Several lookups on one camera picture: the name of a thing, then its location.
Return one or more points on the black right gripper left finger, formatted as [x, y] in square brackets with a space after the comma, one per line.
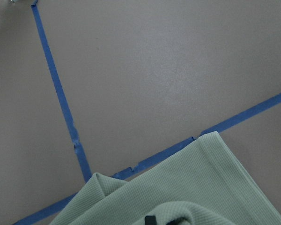
[150, 220]

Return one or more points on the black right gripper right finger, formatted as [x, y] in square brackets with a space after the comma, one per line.
[176, 221]

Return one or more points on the olive green long-sleeve shirt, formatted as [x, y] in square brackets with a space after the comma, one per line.
[204, 183]

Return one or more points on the brown table mat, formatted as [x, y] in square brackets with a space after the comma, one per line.
[139, 76]

